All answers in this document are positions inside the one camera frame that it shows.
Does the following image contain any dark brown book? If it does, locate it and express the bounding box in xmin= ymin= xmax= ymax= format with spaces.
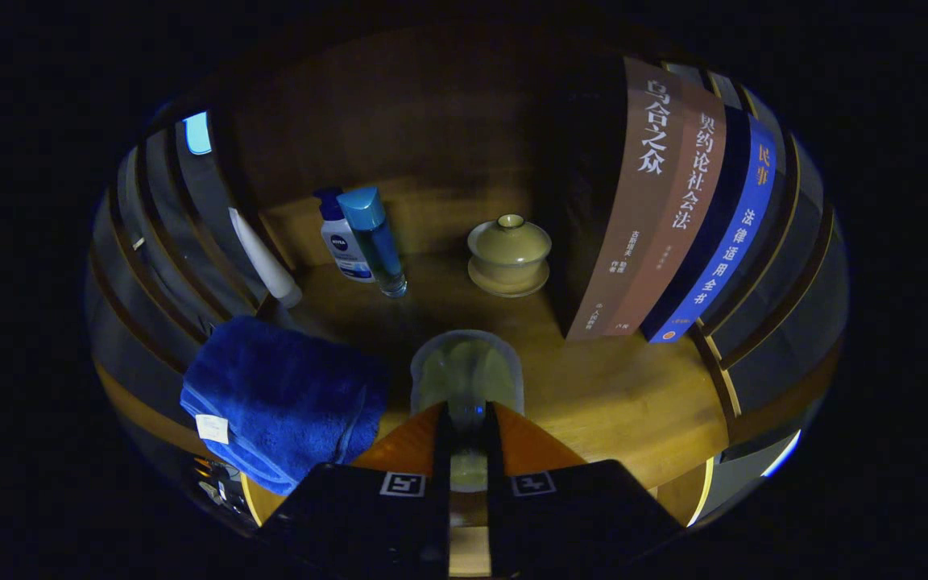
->
xmin=536 ymin=56 xmax=684 ymax=341

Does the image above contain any reddish brown book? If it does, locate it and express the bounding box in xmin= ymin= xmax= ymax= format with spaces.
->
xmin=605 ymin=81 xmax=728 ymax=338

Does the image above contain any blue folded towel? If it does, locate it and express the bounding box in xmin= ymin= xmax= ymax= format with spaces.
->
xmin=180 ymin=314 xmax=391 ymax=496

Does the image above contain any wooden countertop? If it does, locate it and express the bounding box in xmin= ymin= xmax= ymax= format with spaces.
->
xmin=93 ymin=177 xmax=743 ymax=528

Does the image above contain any beige lidded teacup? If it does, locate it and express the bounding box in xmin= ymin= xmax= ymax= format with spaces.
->
xmin=466 ymin=213 xmax=553 ymax=299

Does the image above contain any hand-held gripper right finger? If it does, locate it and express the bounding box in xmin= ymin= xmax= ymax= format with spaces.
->
xmin=484 ymin=401 xmax=682 ymax=580

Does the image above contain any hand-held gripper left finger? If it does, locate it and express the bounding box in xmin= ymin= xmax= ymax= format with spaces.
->
xmin=259 ymin=401 xmax=453 ymax=580

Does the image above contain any white sponge brush yellow handle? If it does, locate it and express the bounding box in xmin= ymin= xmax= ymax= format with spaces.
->
xmin=410 ymin=329 xmax=526 ymax=494

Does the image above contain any white tube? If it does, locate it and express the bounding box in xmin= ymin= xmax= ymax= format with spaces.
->
xmin=228 ymin=207 xmax=304 ymax=309

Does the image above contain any white bottle with blue cap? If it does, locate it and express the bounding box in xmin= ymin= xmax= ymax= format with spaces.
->
xmin=313 ymin=187 xmax=376 ymax=284

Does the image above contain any teal bottle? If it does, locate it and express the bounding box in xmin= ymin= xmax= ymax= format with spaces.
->
xmin=337 ymin=186 xmax=408 ymax=299

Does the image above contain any wooden cabinet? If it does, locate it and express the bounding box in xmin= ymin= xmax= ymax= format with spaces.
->
xmin=85 ymin=16 xmax=850 ymax=532

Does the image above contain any blue book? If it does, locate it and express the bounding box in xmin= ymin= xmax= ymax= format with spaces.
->
xmin=641 ymin=105 xmax=779 ymax=345

